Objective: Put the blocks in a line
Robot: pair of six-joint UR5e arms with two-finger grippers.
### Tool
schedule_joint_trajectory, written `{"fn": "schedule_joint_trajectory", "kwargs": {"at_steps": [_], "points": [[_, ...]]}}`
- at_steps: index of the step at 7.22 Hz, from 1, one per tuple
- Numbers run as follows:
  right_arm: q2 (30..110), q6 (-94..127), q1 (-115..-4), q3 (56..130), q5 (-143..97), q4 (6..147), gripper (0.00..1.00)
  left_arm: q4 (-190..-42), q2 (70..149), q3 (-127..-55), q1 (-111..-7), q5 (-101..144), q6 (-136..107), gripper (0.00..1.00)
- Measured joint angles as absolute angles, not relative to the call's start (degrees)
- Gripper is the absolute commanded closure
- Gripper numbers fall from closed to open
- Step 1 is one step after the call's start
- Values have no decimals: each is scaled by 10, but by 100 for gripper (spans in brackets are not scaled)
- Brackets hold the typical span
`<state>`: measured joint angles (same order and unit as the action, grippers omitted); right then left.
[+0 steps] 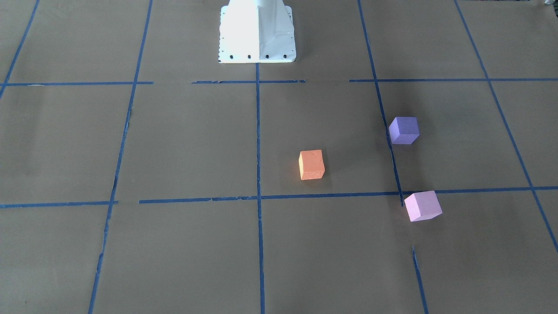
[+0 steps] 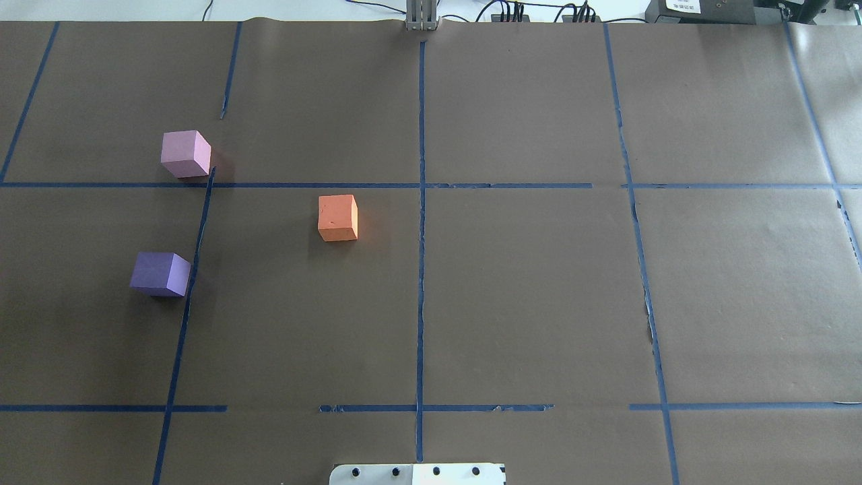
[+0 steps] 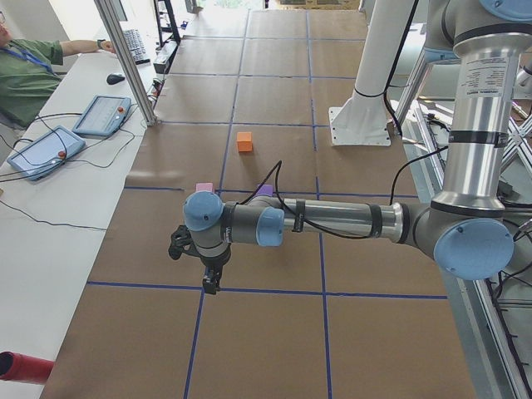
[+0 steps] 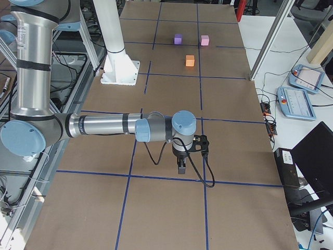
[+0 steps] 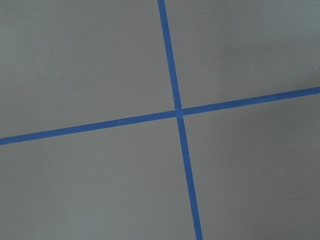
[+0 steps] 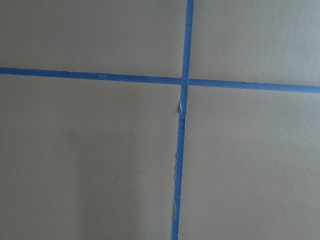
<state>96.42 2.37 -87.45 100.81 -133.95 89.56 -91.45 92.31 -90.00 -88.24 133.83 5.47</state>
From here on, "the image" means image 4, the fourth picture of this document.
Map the orange foam block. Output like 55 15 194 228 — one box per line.
185 55 195 67

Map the black laptop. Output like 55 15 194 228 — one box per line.
291 121 332 195

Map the wooden board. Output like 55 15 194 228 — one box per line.
306 21 333 64

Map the aluminium frame rail left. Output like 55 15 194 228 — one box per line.
1 140 68 249

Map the white pedestal column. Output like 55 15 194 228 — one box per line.
93 0 140 85

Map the blue network cable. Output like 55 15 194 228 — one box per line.
306 208 329 250

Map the black orange power strip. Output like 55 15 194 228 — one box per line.
260 102 277 138

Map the teach pendant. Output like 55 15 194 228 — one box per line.
289 64 324 94
277 86 316 121

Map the aluminium frame post right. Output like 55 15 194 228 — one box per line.
249 0 294 81

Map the pink foam block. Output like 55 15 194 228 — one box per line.
200 35 210 46

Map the far teach pendant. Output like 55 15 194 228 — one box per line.
289 64 324 94

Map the near teach pendant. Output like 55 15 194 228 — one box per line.
277 86 316 121

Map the black cable loop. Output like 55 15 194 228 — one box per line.
143 139 170 166
173 136 216 188

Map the black cable loop left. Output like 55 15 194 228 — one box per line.
143 139 170 166

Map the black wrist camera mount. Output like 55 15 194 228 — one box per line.
188 134 209 154

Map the red cylinder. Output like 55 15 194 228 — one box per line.
236 0 247 22

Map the black cable loop right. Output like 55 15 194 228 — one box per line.
173 136 216 188

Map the black computer box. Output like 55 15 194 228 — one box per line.
274 148 300 189

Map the purple foam block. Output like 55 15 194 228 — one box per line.
174 34 183 45

